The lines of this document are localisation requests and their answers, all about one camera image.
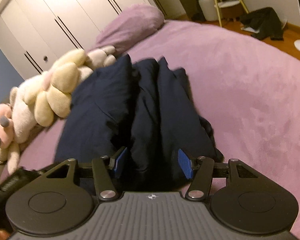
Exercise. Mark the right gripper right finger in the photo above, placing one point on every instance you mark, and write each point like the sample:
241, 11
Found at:
199, 172

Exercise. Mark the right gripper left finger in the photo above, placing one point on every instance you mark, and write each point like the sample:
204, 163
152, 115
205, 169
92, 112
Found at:
107, 171

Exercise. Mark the navy blue zip jacket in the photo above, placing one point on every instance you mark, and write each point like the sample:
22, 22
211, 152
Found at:
145, 108

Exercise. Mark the dark clothes pile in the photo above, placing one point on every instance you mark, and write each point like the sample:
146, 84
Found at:
266, 22

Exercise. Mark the pink paw plush toy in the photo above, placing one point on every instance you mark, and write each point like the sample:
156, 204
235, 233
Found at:
9, 149

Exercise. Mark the pink fuzzy bed blanket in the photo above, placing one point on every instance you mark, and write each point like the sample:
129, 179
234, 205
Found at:
250, 94

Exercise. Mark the cream plush toy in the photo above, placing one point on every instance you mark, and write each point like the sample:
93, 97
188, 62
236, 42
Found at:
39, 99

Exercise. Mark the pink pillow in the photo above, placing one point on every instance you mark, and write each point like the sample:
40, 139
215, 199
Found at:
133, 25

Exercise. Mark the yellow wooden side shelf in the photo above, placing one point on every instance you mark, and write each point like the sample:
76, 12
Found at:
222, 4

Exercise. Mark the white waste bin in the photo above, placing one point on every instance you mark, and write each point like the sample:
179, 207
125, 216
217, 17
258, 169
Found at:
208, 9

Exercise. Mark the white wardrobe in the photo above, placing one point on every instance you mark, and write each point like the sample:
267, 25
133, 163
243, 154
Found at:
35, 33

